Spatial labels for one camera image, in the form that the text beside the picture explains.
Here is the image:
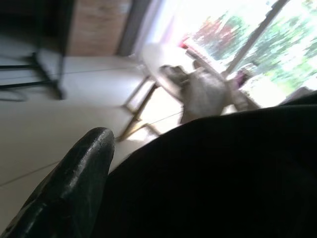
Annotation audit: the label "dark grey curtain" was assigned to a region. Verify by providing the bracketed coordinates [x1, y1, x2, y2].
[115, 0, 160, 57]

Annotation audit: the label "black clothes rack silver rail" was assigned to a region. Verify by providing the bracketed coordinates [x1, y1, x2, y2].
[0, 0, 75, 101]

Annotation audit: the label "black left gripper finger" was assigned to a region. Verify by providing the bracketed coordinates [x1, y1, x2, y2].
[0, 126, 116, 238]

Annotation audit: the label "brown cardboard box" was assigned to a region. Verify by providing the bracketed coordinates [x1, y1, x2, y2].
[66, 0, 132, 57]

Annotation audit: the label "round white table gold legs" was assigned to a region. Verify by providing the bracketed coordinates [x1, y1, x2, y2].
[118, 42, 262, 142]

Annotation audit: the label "black printed t-shirt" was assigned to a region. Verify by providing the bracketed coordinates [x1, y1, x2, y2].
[90, 90, 317, 238]

